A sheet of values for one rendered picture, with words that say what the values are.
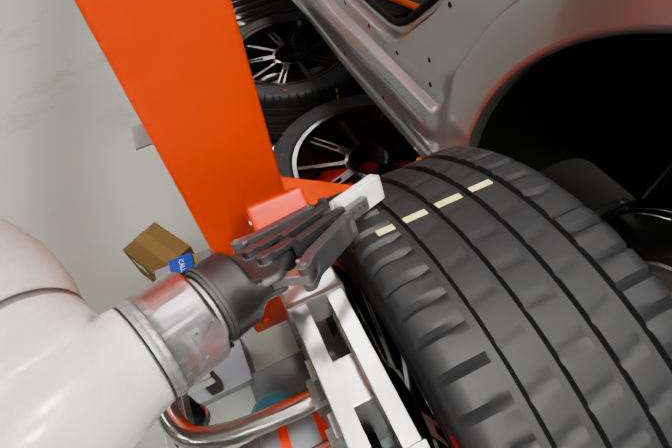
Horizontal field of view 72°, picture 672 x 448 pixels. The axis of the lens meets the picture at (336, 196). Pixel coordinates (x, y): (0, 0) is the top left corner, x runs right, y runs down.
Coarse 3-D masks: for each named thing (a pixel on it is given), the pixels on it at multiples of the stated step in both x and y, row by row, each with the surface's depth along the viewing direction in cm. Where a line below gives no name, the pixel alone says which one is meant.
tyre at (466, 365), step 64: (384, 192) 55; (448, 192) 51; (512, 192) 50; (384, 256) 45; (448, 256) 44; (512, 256) 43; (576, 256) 43; (384, 320) 46; (448, 320) 39; (512, 320) 39; (576, 320) 39; (640, 320) 39; (448, 384) 37; (512, 384) 37; (576, 384) 37; (640, 384) 37
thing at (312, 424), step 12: (300, 420) 61; (312, 420) 60; (324, 420) 60; (276, 432) 61; (288, 432) 60; (300, 432) 59; (312, 432) 59; (324, 432) 59; (252, 444) 61; (264, 444) 59; (276, 444) 59; (288, 444) 58; (300, 444) 58; (312, 444) 58; (384, 444) 58
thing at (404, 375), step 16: (336, 272) 76; (352, 288) 75; (352, 304) 85; (368, 304) 64; (368, 320) 72; (368, 336) 80; (384, 336) 63; (384, 352) 69; (400, 352) 46; (400, 368) 63; (400, 384) 72; (416, 384) 59; (416, 400) 59; (416, 416) 71; (432, 416) 54; (432, 432) 57
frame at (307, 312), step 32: (288, 288) 50; (320, 288) 49; (320, 320) 50; (352, 320) 47; (320, 352) 45; (352, 352) 47; (320, 384) 46; (384, 384) 42; (352, 416) 41; (384, 416) 42
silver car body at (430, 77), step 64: (320, 0) 136; (384, 0) 153; (448, 0) 81; (512, 0) 66; (576, 0) 53; (640, 0) 46; (384, 64) 111; (448, 64) 89; (512, 64) 68; (448, 128) 93
